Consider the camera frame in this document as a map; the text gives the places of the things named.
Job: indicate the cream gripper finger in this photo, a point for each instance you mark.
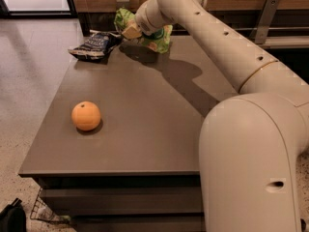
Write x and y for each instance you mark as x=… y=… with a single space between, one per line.
x=132 y=31

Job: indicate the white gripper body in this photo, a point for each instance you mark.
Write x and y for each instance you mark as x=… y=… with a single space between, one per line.
x=144 y=20

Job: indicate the green rice chip bag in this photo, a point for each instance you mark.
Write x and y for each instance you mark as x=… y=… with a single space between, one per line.
x=158 y=42

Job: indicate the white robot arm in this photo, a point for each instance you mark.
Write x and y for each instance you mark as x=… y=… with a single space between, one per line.
x=249 y=144

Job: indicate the blue chip bag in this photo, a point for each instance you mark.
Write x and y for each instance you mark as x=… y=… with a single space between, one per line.
x=99 y=45

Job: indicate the black bag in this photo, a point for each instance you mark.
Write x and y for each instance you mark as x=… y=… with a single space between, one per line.
x=13 y=217

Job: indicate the orange fruit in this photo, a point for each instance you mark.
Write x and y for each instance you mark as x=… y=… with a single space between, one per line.
x=86 y=116

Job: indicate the grey drawer cabinet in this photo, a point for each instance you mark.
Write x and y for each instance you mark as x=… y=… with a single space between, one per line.
x=138 y=170

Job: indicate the right metal bracket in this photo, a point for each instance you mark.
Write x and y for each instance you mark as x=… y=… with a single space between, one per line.
x=260 y=31

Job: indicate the metal rail shelf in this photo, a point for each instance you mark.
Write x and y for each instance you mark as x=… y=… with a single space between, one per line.
x=279 y=37

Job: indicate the wire basket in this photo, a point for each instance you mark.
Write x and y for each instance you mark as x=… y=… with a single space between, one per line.
x=41 y=212

